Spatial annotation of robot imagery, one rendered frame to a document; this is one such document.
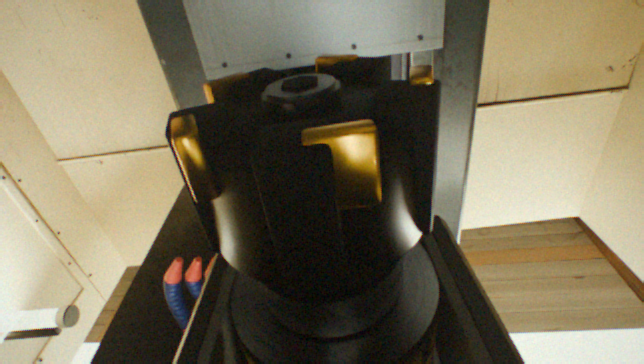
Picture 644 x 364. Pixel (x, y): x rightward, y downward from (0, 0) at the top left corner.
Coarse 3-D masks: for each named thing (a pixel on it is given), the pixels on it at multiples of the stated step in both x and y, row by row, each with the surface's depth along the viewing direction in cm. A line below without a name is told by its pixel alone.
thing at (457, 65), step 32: (160, 0) 66; (448, 0) 67; (480, 0) 67; (160, 32) 69; (448, 32) 70; (480, 32) 70; (160, 64) 73; (192, 64) 73; (416, 64) 70; (448, 64) 74; (480, 64) 74; (192, 96) 77; (448, 96) 78; (448, 128) 83; (448, 160) 88; (448, 192) 93; (448, 224) 100
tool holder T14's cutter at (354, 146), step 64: (320, 64) 8; (384, 64) 7; (192, 128) 5; (256, 128) 5; (320, 128) 4; (384, 128) 5; (192, 192) 5; (256, 192) 5; (320, 192) 4; (384, 192) 5; (256, 256) 5; (320, 256) 5; (384, 256) 6
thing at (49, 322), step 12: (12, 312) 94; (24, 312) 92; (36, 312) 92; (48, 312) 91; (60, 312) 90; (72, 312) 92; (0, 324) 91; (12, 324) 91; (24, 324) 91; (36, 324) 90; (48, 324) 90; (60, 324) 90; (72, 324) 92; (0, 336) 95; (12, 336) 95; (24, 336) 95; (36, 336) 96; (48, 336) 96
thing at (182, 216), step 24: (168, 216) 64; (192, 216) 63; (168, 240) 58; (192, 240) 57; (144, 264) 54; (168, 264) 53; (144, 288) 50; (120, 312) 47; (144, 312) 46; (168, 312) 46; (120, 336) 44; (144, 336) 43; (168, 336) 43; (96, 360) 41; (120, 360) 41; (144, 360) 40; (168, 360) 40
